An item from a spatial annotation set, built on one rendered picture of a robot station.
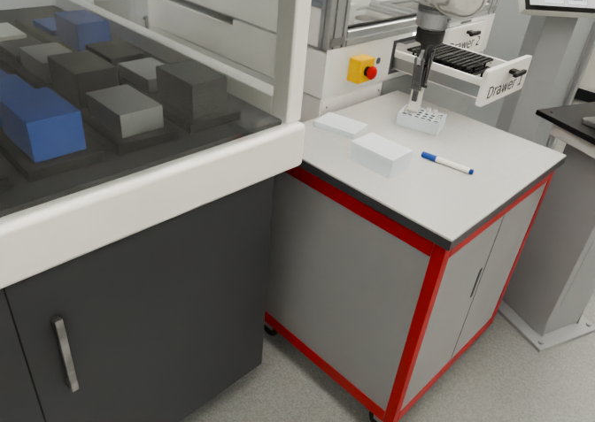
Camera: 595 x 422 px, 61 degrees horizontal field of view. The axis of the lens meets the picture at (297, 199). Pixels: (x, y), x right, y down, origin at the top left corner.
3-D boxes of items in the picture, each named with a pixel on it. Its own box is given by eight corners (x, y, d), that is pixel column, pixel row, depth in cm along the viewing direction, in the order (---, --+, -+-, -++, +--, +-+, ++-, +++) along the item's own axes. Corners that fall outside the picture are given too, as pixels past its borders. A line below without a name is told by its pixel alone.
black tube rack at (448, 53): (488, 77, 169) (493, 58, 165) (461, 88, 158) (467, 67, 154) (431, 58, 181) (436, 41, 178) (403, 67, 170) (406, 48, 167)
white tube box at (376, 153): (409, 168, 126) (413, 149, 123) (389, 180, 121) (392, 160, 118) (368, 149, 133) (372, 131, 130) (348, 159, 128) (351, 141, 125)
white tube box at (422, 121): (444, 126, 150) (447, 114, 148) (436, 135, 144) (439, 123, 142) (404, 115, 155) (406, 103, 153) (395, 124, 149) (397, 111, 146)
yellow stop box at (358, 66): (374, 80, 155) (377, 57, 151) (359, 85, 151) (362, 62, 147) (360, 76, 158) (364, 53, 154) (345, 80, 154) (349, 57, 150)
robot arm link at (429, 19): (458, 5, 133) (452, 28, 137) (424, -1, 137) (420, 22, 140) (449, 11, 126) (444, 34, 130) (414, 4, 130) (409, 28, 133)
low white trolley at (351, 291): (488, 341, 182) (567, 155, 141) (385, 452, 143) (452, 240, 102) (363, 260, 215) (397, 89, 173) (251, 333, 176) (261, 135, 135)
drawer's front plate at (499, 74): (521, 88, 168) (532, 55, 162) (479, 107, 149) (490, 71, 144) (516, 87, 169) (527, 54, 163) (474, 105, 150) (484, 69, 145)
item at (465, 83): (515, 83, 167) (521, 65, 163) (478, 99, 151) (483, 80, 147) (414, 50, 189) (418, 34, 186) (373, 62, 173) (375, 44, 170)
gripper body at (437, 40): (441, 33, 130) (433, 68, 135) (449, 26, 136) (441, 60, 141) (413, 27, 133) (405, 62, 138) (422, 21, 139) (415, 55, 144)
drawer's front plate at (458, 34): (480, 49, 205) (488, 20, 199) (442, 60, 187) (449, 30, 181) (475, 47, 206) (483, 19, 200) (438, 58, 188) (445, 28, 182)
